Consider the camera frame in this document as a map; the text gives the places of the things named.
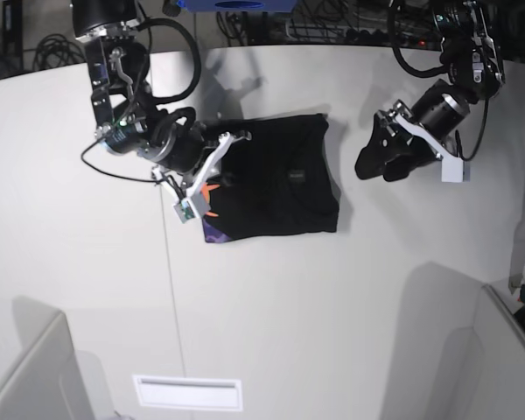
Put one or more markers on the black T-shirt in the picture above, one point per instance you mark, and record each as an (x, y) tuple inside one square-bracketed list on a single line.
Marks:
[(275, 184)]

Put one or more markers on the white partition panel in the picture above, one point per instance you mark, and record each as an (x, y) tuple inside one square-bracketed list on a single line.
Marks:
[(45, 381), (487, 364)]

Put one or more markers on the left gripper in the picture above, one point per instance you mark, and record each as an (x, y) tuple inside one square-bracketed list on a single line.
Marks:
[(404, 139)]

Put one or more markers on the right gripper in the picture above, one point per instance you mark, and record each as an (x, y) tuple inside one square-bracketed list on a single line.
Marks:
[(184, 161)]

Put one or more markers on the blue box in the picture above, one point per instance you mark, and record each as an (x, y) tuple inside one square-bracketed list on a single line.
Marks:
[(238, 5)]

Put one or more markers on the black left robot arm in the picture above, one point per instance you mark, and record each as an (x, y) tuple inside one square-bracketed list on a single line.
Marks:
[(471, 70)]

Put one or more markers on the white left partition panel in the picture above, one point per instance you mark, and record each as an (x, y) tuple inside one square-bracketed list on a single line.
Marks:
[(45, 381)]

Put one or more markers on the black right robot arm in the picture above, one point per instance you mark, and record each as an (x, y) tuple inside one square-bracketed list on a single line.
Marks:
[(130, 118)]

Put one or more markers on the white right partition panel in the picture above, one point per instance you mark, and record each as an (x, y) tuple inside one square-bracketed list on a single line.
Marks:
[(487, 364)]

